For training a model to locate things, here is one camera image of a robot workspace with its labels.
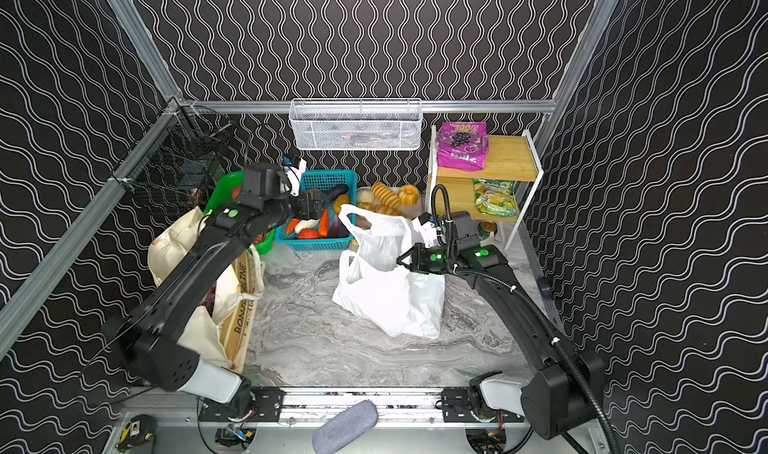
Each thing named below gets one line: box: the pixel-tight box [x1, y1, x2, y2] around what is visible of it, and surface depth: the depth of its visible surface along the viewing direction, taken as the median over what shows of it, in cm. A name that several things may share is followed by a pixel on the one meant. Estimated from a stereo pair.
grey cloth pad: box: [312, 399, 379, 454], surface depth 71 cm
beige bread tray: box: [357, 186, 423, 218], surface depth 119 cm
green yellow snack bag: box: [473, 178, 518, 218], surface depth 97 cm
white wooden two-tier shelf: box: [427, 126, 544, 249], surface depth 84 cm
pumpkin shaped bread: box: [398, 184, 419, 206], surface depth 119 cm
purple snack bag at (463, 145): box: [437, 122, 489, 172], surface depth 83 cm
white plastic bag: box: [332, 204, 446, 339], surface depth 81 cm
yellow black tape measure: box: [115, 414, 157, 453], surface depth 70 cm
